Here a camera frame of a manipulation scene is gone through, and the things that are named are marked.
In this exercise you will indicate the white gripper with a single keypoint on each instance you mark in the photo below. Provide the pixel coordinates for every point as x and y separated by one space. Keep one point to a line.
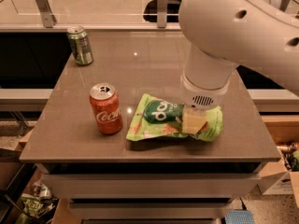
202 96

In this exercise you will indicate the green rice chip bag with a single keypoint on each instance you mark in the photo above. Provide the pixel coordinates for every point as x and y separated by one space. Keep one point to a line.
155 118

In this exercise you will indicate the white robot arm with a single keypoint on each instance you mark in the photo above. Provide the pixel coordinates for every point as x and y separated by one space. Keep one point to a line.
227 33

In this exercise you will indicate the red coke can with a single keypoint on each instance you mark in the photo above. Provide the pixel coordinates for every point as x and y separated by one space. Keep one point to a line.
104 100

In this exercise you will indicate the green soda can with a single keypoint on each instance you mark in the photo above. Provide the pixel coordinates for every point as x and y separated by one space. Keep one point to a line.
80 45

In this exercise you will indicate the green snack bag in bin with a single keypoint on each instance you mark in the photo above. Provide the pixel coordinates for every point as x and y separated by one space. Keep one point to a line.
31 206

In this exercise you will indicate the grey lower drawer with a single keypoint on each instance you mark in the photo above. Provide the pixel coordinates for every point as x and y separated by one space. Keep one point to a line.
149 210

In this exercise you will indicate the grey drawer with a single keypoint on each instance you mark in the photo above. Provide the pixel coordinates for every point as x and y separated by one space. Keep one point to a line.
150 186
149 210

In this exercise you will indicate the cardboard box right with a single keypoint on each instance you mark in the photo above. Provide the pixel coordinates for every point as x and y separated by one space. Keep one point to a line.
276 178

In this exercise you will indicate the blue perforated mat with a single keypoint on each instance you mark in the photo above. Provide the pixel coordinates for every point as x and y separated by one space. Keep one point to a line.
239 217

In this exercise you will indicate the black office chair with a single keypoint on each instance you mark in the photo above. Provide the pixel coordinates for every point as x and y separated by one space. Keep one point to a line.
150 12

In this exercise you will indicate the grey upper drawer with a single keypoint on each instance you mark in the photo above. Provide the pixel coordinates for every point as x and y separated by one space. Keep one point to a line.
150 186

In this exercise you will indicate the middle metal glass bracket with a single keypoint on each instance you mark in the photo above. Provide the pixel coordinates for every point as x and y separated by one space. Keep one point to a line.
161 13

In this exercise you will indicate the left metal glass bracket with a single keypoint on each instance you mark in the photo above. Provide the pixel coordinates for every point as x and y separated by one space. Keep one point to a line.
47 16

